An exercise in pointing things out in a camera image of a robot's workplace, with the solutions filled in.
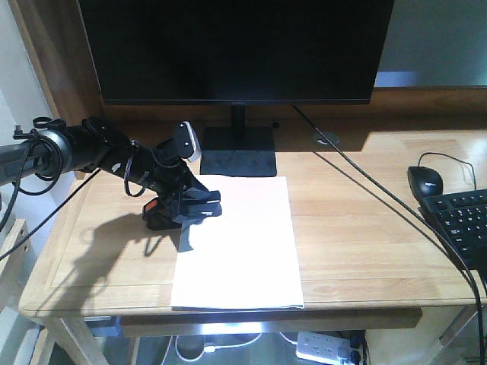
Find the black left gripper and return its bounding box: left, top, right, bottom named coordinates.
left=102, top=140, right=209, bottom=198

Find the black stapler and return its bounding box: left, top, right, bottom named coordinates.
left=142, top=189, right=222, bottom=230

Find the white paper stack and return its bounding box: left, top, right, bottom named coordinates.
left=170, top=175, right=304, bottom=309

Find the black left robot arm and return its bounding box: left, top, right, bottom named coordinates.
left=1, top=117, right=221, bottom=229

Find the wooden desk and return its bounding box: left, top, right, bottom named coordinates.
left=7, top=0, right=487, bottom=365

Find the white power strip under desk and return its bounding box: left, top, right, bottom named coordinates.
left=295, top=332, right=362, bottom=364

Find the black computer monitor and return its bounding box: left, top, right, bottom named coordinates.
left=79, top=1, right=393, bottom=177

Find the black computer mouse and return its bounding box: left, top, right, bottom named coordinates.
left=406, top=166, right=444, bottom=200

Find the black keyboard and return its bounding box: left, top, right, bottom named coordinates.
left=419, top=189, right=487, bottom=280

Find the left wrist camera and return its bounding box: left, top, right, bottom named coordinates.
left=173, top=121, right=202, bottom=163

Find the white charger cable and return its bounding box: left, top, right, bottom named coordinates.
left=173, top=330, right=267, bottom=362

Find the black monitor cable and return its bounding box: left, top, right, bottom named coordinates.
left=291, top=104, right=487, bottom=365

